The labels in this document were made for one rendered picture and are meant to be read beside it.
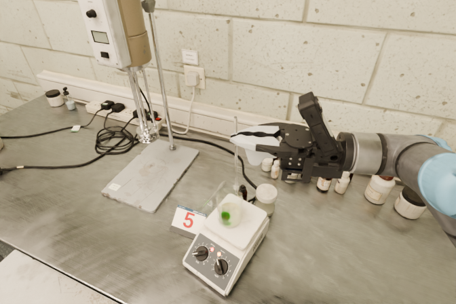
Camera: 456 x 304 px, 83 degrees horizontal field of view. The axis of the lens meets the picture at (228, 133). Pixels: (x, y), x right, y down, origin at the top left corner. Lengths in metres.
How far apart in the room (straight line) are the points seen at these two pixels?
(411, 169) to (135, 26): 0.60
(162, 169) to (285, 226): 0.44
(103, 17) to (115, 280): 0.59
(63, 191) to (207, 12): 0.73
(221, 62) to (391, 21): 0.51
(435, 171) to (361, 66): 0.50
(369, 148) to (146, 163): 0.72
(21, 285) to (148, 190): 0.36
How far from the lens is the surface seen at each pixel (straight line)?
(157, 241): 0.77
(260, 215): 0.68
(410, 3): 0.84
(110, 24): 0.63
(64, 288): 0.79
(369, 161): 0.49
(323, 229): 0.81
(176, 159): 0.95
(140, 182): 0.90
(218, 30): 0.92
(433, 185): 0.42
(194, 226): 0.75
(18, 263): 0.88
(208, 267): 0.67
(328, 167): 0.51
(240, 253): 0.65
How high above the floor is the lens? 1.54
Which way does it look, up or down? 36 degrees down
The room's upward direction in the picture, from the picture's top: straight up
